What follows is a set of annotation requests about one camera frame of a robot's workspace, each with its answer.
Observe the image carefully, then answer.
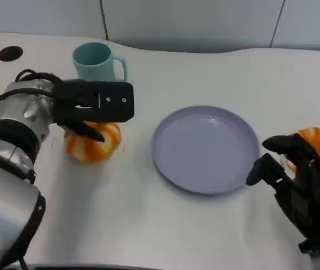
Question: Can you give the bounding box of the black table cable grommet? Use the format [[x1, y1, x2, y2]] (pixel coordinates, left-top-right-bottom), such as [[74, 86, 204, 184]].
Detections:
[[0, 46, 24, 62]]

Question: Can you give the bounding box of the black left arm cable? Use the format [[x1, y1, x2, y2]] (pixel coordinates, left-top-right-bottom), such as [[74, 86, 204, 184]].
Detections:
[[0, 69, 65, 113]]

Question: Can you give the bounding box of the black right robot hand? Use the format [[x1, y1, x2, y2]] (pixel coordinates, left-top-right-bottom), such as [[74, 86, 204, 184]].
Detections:
[[245, 133, 320, 253]]

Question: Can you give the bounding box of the lilac plate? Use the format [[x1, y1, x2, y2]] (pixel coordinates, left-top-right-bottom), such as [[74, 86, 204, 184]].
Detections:
[[150, 105, 260, 195]]

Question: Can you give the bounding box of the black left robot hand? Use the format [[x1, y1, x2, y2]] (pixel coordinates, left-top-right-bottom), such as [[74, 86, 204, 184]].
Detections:
[[60, 119, 106, 143]]

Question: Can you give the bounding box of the pale green mug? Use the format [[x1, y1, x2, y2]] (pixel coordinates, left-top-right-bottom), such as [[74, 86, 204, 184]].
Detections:
[[72, 42, 128, 83]]

